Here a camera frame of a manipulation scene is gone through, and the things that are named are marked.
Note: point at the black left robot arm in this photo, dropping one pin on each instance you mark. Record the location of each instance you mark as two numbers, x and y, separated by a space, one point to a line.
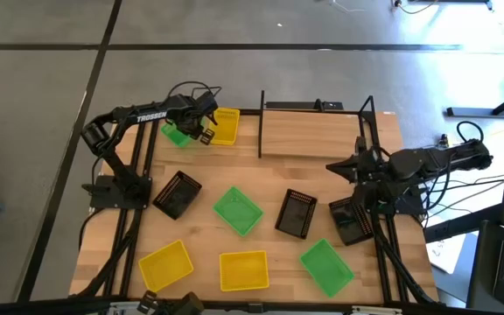
151 116

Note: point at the black aluminium frame rail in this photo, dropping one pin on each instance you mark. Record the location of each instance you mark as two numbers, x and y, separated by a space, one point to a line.
59 306
392 262
140 144
248 111

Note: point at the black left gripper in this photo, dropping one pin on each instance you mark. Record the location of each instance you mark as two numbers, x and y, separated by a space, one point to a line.
188 111

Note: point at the white paper sheet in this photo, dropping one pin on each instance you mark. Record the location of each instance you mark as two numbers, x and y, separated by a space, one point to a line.
446 254

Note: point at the wooden shelf with black frame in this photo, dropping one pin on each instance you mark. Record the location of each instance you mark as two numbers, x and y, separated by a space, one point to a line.
309 133

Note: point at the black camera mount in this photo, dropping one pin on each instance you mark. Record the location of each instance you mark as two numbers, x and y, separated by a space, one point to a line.
186 305

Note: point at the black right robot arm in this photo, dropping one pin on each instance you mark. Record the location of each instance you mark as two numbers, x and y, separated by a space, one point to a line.
453 155

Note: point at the black bar with knob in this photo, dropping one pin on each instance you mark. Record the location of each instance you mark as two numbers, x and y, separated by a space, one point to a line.
296 105

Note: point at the yellow plastic basket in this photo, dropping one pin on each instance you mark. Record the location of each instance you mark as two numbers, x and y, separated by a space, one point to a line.
165 265
243 271
226 127

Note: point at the black plastic basket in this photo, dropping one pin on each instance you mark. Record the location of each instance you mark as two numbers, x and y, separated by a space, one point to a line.
348 225
296 214
177 195

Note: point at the green plastic basket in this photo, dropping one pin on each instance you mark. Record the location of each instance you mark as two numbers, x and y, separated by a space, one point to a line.
326 268
238 211
174 135

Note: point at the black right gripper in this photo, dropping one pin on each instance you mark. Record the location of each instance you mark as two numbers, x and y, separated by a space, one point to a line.
372 166

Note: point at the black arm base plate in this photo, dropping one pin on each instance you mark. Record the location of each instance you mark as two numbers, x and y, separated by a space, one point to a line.
414 205
103 197

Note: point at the black desk leg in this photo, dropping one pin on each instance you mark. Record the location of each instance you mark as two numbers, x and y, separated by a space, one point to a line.
488 111

